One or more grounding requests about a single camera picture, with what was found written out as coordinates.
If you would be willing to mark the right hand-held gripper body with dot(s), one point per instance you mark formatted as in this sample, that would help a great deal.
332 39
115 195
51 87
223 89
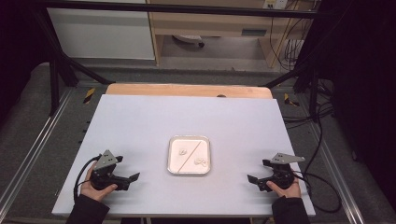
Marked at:
281 175

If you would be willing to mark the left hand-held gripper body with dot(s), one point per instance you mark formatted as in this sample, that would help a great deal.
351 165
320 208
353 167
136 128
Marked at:
104 174

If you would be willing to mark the square metal tray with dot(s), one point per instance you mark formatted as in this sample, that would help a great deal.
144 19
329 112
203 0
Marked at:
174 165

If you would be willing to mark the small white food piece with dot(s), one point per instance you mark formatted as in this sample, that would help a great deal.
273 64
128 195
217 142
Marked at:
182 152

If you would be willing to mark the large white food piece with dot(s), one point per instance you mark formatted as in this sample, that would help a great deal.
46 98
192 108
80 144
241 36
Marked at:
200 161

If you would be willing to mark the person's right hand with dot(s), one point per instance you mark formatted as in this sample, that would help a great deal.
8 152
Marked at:
289 192

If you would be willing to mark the person's left hand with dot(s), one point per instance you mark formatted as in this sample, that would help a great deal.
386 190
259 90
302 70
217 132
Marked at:
93 193

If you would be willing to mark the yellow black floor tape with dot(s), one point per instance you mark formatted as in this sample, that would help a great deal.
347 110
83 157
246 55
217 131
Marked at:
290 101
89 95

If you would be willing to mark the white table board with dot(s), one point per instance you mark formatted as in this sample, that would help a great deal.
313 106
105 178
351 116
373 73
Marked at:
186 118

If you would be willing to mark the wooden table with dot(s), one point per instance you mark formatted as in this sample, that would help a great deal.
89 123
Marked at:
186 90

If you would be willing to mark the white cabinet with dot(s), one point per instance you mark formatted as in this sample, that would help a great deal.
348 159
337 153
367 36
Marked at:
99 34

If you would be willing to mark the office chair base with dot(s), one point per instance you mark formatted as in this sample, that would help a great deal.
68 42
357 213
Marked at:
188 39

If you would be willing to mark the light wooden desk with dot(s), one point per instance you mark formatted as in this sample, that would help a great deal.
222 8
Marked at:
211 23

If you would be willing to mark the aluminium floor rail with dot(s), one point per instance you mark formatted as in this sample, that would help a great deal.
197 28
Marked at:
339 177
34 143

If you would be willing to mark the wall power outlet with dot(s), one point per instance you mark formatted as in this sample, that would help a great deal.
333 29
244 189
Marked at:
275 3

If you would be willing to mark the black metal frame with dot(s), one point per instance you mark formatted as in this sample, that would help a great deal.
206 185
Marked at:
186 8

